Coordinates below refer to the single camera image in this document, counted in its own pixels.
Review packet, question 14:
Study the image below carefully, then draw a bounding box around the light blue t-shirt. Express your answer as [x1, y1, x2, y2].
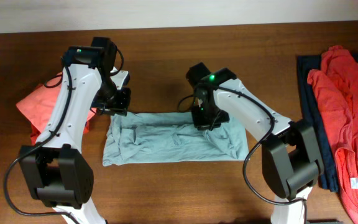
[103, 113, 249, 166]

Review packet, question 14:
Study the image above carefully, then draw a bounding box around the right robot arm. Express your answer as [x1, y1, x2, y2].
[186, 63, 324, 223]

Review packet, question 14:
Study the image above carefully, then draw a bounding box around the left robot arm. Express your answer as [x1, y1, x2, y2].
[14, 37, 131, 223]

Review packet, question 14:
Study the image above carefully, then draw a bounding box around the folded salmon pink shirt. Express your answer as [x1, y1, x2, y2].
[16, 73, 98, 128]

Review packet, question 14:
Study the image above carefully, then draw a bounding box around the dark navy garment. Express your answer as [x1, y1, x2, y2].
[296, 51, 358, 193]

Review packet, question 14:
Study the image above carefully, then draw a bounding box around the red crumpled garment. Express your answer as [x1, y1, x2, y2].
[307, 45, 358, 223]

